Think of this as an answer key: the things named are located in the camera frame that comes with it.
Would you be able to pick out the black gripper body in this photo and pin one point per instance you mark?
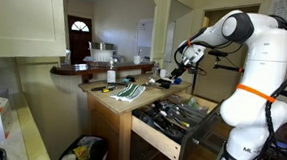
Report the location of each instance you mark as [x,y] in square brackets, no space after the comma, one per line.
[186,63]

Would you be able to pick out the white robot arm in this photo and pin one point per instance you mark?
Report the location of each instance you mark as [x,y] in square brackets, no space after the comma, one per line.
[265,57]

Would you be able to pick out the open wooden drawer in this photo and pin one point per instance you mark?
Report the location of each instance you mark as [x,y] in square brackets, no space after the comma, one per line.
[156,137]

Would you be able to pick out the dark grey appliance drawer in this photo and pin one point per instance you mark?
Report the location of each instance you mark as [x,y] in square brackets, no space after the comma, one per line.
[206,137]

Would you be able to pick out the blue round item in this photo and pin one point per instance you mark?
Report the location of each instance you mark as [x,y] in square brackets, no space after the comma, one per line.
[177,81]

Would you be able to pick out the white mug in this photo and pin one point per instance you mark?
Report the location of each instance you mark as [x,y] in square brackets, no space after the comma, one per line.
[137,60]
[163,73]

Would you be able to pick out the black cloth item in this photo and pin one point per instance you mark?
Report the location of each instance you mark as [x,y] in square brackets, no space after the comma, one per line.
[164,83]

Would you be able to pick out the clear water bottle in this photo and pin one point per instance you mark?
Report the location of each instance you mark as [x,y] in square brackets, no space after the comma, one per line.
[155,70]

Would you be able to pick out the dark grey utensil tray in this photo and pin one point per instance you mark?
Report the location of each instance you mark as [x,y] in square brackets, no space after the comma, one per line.
[161,121]

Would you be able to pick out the green striped white towel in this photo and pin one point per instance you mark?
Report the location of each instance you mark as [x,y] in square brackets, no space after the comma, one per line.
[128,92]

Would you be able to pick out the clear pump sanitiser bottle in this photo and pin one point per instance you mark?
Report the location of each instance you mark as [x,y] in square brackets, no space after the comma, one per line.
[111,76]

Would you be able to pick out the wooden kitchen island table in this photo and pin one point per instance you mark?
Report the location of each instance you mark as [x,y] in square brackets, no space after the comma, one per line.
[115,108]

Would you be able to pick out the black and yellow tool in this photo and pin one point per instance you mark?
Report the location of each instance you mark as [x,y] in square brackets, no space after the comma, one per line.
[103,88]

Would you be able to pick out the silver stock pot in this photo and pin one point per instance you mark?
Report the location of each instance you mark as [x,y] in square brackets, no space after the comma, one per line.
[102,52]

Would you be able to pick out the dark wooden bar counter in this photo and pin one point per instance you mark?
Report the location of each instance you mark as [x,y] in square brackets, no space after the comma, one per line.
[84,71]

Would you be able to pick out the dark door with arched window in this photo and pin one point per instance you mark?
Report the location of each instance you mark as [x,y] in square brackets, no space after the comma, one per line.
[79,42]

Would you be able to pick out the handwritten white paper sheet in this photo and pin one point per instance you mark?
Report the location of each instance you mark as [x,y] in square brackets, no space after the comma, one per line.
[283,7]

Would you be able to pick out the black trash bin with bag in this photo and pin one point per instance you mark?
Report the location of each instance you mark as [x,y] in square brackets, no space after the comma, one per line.
[84,151]

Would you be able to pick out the cream upper cabinet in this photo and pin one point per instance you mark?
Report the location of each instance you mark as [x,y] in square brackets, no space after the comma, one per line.
[23,19]

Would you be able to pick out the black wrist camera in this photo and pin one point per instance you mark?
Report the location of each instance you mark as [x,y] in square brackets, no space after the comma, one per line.
[192,69]

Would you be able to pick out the black camera on stand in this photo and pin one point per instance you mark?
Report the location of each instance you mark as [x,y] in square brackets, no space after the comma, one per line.
[218,53]

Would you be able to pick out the white wall board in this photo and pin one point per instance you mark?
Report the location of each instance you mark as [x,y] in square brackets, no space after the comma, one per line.
[145,33]

